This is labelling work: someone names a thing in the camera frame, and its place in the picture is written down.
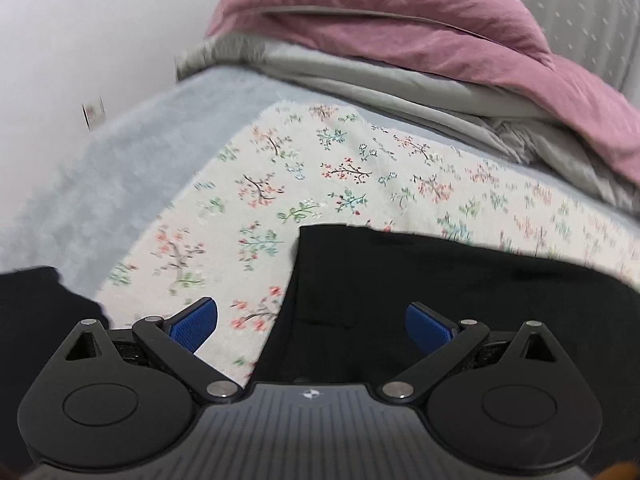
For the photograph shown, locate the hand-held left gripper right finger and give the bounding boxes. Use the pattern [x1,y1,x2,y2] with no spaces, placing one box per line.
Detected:
[379,302,557,404]

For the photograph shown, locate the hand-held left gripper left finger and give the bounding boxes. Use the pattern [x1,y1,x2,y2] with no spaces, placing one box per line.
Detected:
[64,296,246,404]

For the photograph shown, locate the black pants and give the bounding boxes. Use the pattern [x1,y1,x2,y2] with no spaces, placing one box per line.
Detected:
[0,225,640,476]

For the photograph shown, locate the grey fuzzy blanket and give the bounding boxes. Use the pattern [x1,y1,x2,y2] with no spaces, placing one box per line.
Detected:
[0,67,501,301]

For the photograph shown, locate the floral printed bed sheet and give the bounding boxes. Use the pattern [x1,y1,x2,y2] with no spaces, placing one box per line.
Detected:
[95,101,640,386]

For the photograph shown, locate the grey quilt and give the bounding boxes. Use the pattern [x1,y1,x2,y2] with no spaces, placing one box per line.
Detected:
[175,32,640,221]

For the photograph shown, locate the pink duvet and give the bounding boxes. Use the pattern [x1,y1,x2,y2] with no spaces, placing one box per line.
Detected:
[205,0,640,206]

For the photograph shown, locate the grey patterned curtain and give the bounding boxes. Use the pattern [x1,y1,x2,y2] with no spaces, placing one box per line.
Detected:
[460,0,640,101]

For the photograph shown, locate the wall socket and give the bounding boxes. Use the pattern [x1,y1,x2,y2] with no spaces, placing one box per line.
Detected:
[82,97,107,131]

